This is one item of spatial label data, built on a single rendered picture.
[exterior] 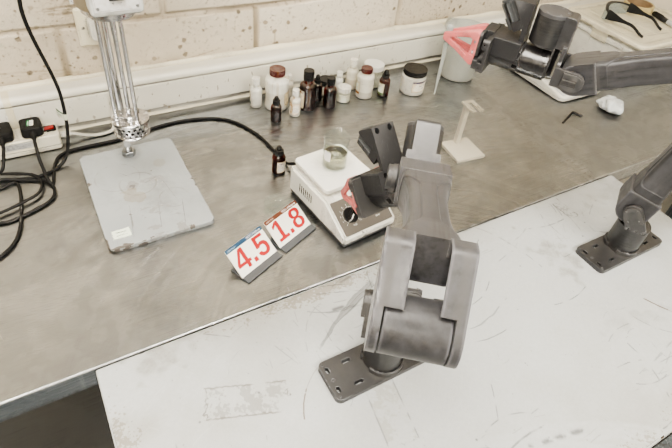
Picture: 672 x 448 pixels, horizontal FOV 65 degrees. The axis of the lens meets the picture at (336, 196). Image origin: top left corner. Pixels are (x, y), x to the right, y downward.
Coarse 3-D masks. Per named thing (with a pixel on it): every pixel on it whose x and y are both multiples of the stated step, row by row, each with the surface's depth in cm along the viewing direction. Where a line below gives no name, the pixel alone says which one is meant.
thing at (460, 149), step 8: (464, 104) 125; (472, 104) 125; (464, 112) 127; (472, 112) 123; (464, 120) 128; (456, 136) 132; (448, 144) 132; (456, 144) 132; (464, 144) 133; (472, 144) 133; (448, 152) 130; (456, 152) 130; (464, 152) 130; (472, 152) 131; (480, 152) 131; (456, 160) 128; (464, 160) 128
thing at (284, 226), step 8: (296, 208) 106; (280, 216) 103; (288, 216) 104; (296, 216) 105; (304, 216) 106; (272, 224) 101; (280, 224) 102; (288, 224) 104; (296, 224) 105; (304, 224) 106; (272, 232) 101; (280, 232) 102; (288, 232) 103; (280, 240) 102
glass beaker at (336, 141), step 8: (328, 128) 104; (336, 128) 106; (328, 136) 106; (336, 136) 107; (344, 136) 106; (328, 144) 103; (336, 144) 108; (344, 144) 102; (328, 152) 104; (336, 152) 103; (344, 152) 104; (328, 160) 105; (336, 160) 104; (344, 160) 105; (328, 168) 106; (336, 168) 106; (344, 168) 107
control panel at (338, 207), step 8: (344, 200) 104; (336, 208) 103; (344, 208) 103; (336, 216) 102; (376, 216) 106; (384, 216) 106; (344, 224) 102; (352, 224) 103; (360, 224) 104; (368, 224) 104; (344, 232) 102; (352, 232) 102
